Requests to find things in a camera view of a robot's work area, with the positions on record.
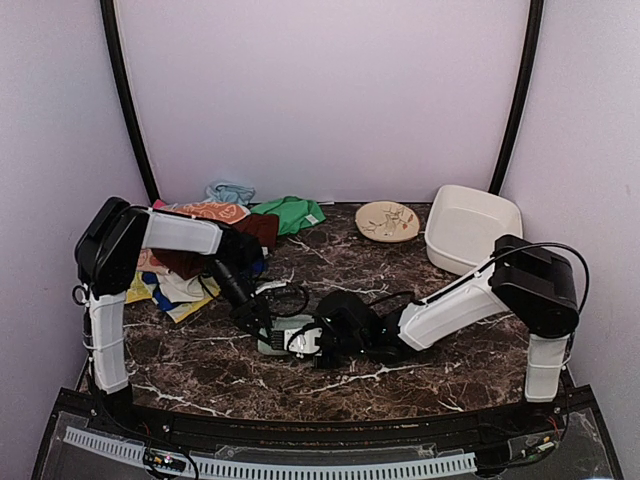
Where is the orange pink patterned towel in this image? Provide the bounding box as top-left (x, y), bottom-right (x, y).
top-left (137, 200), bottom-right (250, 274)

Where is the white plastic tub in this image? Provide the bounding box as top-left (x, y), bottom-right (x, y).
top-left (424, 185), bottom-right (523, 275)

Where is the right black frame post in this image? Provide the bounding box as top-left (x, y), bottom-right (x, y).
top-left (488, 0), bottom-right (545, 195)

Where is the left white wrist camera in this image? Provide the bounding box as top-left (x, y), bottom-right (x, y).
top-left (254, 280), bottom-right (291, 296)

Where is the black camera cable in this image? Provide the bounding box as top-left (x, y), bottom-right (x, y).
top-left (259, 282), bottom-right (311, 319)

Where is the bright green towel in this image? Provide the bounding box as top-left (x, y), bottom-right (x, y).
top-left (250, 196), bottom-right (326, 236)

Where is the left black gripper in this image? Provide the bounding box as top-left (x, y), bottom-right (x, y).
top-left (206, 258), bottom-right (273, 344)

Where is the black front table rail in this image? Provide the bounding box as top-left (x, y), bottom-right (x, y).
top-left (94, 399), bottom-right (551, 449)

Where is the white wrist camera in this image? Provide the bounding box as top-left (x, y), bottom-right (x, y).
top-left (254, 280), bottom-right (291, 296)
top-left (284, 324), bottom-right (323, 358)

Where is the left black frame post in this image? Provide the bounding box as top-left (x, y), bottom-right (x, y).
top-left (99, 0), bottom-right (160, 204)

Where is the beige bird ceramic plate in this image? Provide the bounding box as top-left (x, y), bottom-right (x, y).
top-left (355, 201), bottom-right (420, 243)

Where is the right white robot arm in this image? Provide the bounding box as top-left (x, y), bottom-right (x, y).
top-left (307, 234), bottom-right (586, 434)

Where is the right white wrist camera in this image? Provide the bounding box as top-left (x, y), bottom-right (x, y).
top-left (284, 324), bottom-right (323, 358)

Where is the white slotted cable duct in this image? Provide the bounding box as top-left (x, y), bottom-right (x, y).
top-left (62, 427), bottom-right (477, 479)

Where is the black frame post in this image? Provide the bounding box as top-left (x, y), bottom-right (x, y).
top-left (488, 0), bottom-right (545, 195)
top-left (99, 0), bottom-right (160, 204)

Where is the dark red towel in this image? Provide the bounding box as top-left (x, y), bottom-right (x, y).
top-left (150, 214), bottom-right (280, 280)

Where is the royal blue towel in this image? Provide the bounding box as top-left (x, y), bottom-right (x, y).
top-left (141, 272), bottom-right (176, 312)

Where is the small green circuit board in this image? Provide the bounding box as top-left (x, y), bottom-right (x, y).
top-left (143, 450), bottom-right (186, 473)

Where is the white yellow patterned towel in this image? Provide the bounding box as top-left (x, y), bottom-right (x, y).
top-left (125, 272), bottom-right (221, 324)

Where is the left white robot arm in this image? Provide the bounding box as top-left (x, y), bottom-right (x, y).
top-left (74, 197), bottom-right (273, 395)

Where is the mint green panda towel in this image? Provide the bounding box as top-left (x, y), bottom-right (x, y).
top-left (257, 315), bottom-right (320, 356)

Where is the light blue towel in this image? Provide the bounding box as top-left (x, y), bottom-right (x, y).
top-left (205, 182), bottom-right (256, 206)

